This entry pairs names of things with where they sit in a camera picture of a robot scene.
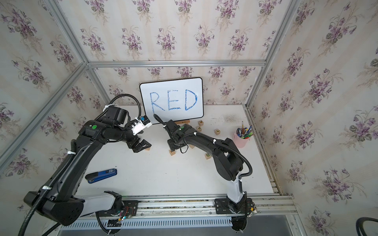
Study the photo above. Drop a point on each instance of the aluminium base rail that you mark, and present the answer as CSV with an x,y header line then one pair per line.
x,y
204,205

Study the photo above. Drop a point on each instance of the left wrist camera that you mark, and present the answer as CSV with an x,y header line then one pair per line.
x,y
140,124

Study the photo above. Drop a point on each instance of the pink pen cup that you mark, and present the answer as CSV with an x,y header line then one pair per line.
x,y
239,142

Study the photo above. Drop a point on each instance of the blue stapler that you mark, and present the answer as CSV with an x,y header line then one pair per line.
x,y
101,175

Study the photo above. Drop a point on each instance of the wooden block letter E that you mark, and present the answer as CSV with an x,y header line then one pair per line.
x,y
172,152

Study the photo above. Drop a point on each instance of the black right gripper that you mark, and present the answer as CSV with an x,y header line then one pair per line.
x,y
171,147

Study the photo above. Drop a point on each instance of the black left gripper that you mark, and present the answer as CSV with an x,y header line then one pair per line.
x,y
133,143

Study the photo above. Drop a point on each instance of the whiteboard with RED written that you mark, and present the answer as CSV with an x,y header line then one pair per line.
x,y
176,100

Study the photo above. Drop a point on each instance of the coloured pens in cup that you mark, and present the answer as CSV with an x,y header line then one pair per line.
x,y
244,132

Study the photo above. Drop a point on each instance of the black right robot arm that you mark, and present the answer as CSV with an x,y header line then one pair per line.
x,y
230,164

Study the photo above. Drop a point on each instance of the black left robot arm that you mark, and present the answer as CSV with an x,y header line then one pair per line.
x,y
56,199

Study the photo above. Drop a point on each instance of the wooden whiteboard stand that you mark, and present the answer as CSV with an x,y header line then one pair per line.
x,y
182,122

